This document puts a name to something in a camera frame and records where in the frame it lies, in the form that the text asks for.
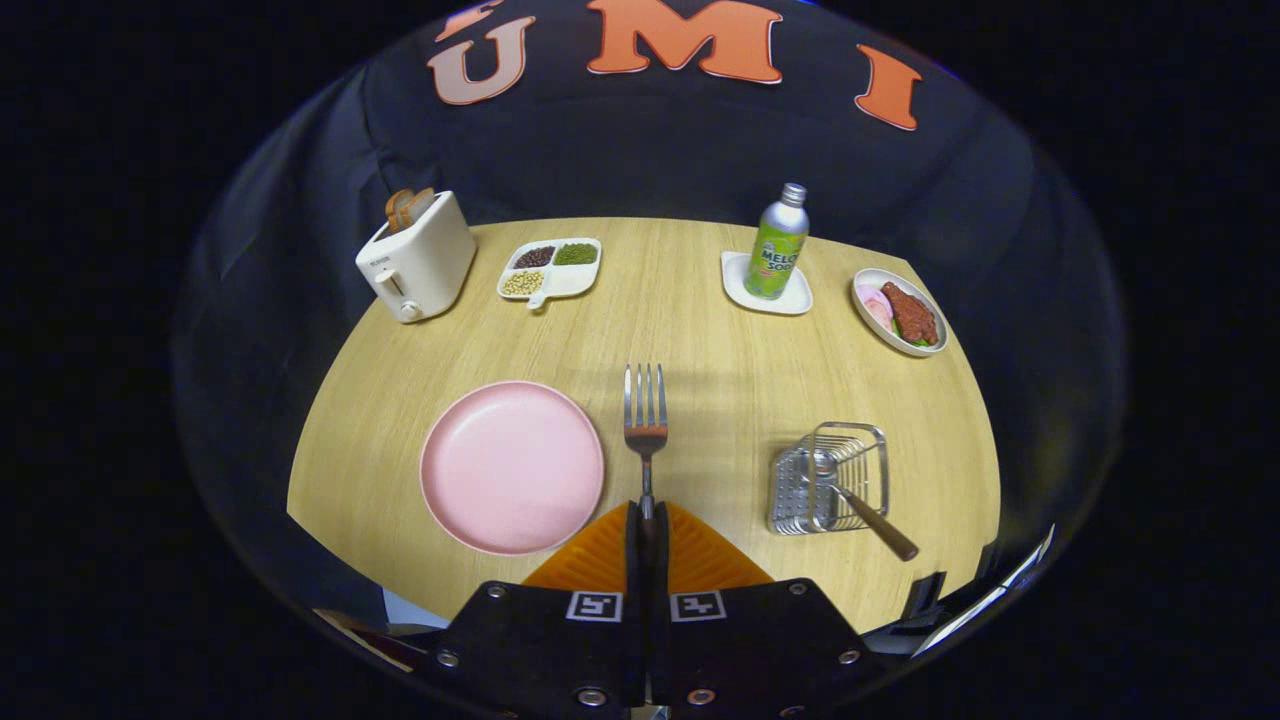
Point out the brown toast slice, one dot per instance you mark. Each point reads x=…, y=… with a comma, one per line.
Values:
x=422, y=203
x=397, y=210

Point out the white square coaster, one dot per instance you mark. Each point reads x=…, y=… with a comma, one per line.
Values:
x=735, y=280

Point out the cream toaster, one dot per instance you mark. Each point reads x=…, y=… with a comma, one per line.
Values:
x=425, y=270

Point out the black backdrop cloth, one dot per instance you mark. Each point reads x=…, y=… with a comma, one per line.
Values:
x=620, y=150

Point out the white bowl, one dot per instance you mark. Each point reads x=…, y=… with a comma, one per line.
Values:
x=895, y=340

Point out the pink ham slices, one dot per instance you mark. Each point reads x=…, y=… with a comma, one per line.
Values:
x=875, y=308

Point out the black table clamp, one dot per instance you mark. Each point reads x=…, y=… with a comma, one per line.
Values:
x=922, y=598

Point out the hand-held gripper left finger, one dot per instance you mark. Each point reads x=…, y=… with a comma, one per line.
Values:
x=540, y=640

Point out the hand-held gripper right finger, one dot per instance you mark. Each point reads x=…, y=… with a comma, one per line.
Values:
x=760, y=640

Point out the green label metal bottle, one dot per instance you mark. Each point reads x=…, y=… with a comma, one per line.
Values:
x=775, y=255

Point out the red-brown meat piece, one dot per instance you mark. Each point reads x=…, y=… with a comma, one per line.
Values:
x=912, y=315

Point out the white divided dish with beans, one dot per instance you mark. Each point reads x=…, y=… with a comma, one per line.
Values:
x=570, y=282

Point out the pink round plate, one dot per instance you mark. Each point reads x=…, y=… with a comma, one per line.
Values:
x=510, y=470

